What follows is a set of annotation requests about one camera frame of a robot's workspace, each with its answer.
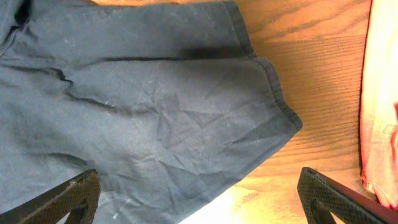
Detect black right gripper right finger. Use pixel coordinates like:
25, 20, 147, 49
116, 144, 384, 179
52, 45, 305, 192
297, 167, 397, 224

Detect dark blue denim shorts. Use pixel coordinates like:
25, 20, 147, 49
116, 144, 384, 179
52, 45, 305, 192
1, 0, 302, 223

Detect red cloth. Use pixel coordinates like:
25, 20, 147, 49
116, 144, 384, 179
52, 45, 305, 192
360, 0, 397, 210

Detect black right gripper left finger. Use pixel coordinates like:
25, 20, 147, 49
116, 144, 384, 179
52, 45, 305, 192
1, 169, 101, 224

